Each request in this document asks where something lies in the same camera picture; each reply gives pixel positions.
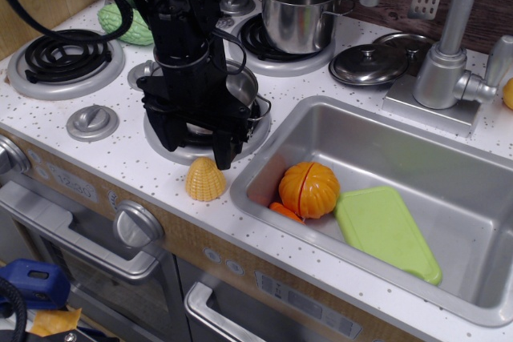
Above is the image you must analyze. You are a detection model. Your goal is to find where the orange toy pumpkin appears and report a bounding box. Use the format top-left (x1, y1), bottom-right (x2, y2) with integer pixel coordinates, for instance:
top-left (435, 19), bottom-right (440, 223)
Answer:
top-left (278, 162), bottom-right (341, 219)

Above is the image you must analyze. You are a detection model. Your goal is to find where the grey stove knob middle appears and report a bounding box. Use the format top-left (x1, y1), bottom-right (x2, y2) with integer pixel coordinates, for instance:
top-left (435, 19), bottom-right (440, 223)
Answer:
top-left (127, 60), bottom-right (163, 92)

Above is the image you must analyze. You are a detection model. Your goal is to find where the round oven dial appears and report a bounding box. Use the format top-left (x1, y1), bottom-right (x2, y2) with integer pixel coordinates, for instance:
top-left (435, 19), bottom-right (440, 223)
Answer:
top-left (112, 199), bottom-right (164, 249)

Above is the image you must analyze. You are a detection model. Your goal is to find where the yellow toy fruit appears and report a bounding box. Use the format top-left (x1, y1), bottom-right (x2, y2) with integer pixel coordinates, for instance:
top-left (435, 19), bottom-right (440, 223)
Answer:
top-left (503, 78), bottom-right (513, 110)

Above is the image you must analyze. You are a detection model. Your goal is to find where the oven door handle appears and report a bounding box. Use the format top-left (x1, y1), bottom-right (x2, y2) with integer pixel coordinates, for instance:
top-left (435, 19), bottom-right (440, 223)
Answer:
top-left (1, 181), bottom-right (160, 284)
top-left (184, 282), bottom-right (262, 342)

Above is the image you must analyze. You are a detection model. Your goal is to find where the black burner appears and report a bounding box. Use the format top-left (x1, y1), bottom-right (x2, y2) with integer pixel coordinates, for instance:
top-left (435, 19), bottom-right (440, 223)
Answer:
top-left (143, 95), bottom-right (272, 166)
top-left (6, 36), bottom-right (125, 101)
top-left (232, 14), bottom-right (336, 78)

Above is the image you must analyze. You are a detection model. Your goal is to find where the green cutting board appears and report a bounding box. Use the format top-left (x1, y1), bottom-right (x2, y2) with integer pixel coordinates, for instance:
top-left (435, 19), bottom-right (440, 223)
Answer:
top-left (333, 186), bottom-right (442, 285)

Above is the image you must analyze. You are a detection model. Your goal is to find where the left edge oven dial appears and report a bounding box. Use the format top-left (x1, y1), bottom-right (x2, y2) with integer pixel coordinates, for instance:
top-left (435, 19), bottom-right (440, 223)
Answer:
top-left (0, 135), bottom-right (31, 175)

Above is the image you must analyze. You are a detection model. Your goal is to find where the grey toy faucet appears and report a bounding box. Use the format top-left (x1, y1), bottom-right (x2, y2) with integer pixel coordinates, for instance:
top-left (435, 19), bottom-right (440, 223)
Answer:
top-left (382, 0), bottom-right (512, 137)

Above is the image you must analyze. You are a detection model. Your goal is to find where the steel pot lid front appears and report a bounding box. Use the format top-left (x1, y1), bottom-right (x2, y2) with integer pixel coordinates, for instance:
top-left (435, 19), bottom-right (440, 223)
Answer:
top-left (329, 44), bottom-right (409, 87)

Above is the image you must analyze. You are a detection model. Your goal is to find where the grey stove knob front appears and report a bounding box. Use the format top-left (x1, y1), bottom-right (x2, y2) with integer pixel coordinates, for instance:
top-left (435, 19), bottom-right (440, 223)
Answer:
top-left (67, 105), bottom-right (119, 142)

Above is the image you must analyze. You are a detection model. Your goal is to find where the tall steel pot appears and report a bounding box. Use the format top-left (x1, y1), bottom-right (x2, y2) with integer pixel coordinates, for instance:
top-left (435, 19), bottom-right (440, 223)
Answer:
top-left (261, 0), bottom-right (352, 54)

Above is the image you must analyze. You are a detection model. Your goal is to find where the orange toy slice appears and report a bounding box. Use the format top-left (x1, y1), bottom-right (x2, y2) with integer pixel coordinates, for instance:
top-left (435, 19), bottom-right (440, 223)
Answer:
top-left (269, 202), bottom-right (305, 224)

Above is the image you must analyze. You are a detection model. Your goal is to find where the right oven door handle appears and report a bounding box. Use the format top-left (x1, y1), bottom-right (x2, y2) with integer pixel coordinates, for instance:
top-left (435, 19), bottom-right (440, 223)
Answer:
top-left (184, 282), bottom-right (262, 342)

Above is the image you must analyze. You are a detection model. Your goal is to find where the steel sink basin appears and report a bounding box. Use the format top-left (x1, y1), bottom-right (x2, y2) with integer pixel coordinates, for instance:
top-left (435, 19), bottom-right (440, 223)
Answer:
top-left (230, 96), bottom-right (512, 327)

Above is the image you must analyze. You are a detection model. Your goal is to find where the steel pot lid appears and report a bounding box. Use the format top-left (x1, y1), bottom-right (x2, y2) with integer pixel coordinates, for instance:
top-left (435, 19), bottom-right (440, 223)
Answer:
top-left (373, 32), bottom-right (435, 77)
top-left (329, 44), bottom-right (409, 87)

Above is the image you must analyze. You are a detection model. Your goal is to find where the blue clamp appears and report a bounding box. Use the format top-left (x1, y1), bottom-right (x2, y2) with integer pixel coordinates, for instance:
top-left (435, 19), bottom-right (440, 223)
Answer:
top-left (1, 259), bottom-right (71, 310)

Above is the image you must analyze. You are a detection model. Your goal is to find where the steel pot lid back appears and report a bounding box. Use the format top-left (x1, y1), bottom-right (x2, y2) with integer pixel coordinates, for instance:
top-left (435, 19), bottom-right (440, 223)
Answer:
top-left (373, 32), bottom-right (435, 77)

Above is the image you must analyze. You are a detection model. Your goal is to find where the grey stove knob back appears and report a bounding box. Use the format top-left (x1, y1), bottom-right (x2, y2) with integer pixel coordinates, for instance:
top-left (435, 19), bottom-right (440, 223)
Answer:
top-left (220, 0), bottom-right (256, 17)

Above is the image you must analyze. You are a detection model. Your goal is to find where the yellow tape piece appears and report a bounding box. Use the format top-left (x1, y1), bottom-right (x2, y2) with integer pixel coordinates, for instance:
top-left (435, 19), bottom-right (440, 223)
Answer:
top-left (30, 308), bottom-right (82, 337)

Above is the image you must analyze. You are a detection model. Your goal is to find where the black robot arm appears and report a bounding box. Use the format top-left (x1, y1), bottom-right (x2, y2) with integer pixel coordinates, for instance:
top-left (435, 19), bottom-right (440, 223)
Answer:
top-left (115, 0), bottom-right (251, 170)

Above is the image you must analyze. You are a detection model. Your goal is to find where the back right black burner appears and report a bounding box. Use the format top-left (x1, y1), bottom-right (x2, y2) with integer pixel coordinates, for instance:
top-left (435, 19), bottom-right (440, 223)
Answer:
top-left (232, 14), bottom-right (336, 78)

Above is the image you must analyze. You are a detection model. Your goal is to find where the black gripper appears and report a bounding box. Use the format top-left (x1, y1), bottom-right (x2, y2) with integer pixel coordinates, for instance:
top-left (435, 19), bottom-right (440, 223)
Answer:
top-left (137, 39), bottom-right (250, 170)

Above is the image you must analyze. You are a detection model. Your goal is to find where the front left black burner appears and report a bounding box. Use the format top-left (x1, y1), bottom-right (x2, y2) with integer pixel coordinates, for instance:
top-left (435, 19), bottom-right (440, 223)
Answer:
top-left (6, 36), bottom-right (125, 101)

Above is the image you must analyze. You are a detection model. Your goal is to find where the yellow toy corn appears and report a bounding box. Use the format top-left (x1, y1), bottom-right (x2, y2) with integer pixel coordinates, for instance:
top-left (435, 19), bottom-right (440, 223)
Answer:
top-left (185, 157), bottom-right (227, 202)

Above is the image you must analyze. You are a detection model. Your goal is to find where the green toy bitter gourd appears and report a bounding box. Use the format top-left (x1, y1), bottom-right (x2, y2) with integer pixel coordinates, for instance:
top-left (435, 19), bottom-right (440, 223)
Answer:
top-left (97, 3), bottom-right (154, 46)

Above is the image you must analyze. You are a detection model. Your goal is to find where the left oven door handle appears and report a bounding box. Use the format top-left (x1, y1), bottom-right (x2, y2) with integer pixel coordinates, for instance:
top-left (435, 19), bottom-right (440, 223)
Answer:
top-left (1, 181), bottom-right (160, 284)

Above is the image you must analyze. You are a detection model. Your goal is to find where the black cable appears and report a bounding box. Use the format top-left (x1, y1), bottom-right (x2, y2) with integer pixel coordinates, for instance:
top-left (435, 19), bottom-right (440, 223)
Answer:
top-left (0, 276), bottom-right (28, 342)

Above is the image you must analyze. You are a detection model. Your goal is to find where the steel masher utensil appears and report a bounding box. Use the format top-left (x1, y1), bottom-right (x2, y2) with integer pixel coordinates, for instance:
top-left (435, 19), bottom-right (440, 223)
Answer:
top-left (216, 16), bottom-right (235, 30)

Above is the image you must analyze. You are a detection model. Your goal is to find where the grey stove knob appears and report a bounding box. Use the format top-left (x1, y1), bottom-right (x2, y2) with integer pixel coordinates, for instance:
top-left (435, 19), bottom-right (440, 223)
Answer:
top-left (127, 60), bottom-right (163, 92)
top-left (67, 105), bottom-right (119, 142)
top-left (220, 0), bottom-right (256, 17)

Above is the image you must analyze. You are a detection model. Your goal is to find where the front right black burner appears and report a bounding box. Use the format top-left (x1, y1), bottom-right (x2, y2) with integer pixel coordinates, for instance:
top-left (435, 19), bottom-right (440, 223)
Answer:
top-left (143, 95), bottom-right (272, 166)

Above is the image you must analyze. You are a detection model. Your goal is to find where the small steel pan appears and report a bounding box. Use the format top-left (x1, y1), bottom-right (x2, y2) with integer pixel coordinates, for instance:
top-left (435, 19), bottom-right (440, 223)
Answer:
top-left (226, 68), bottom-right (272, 127)

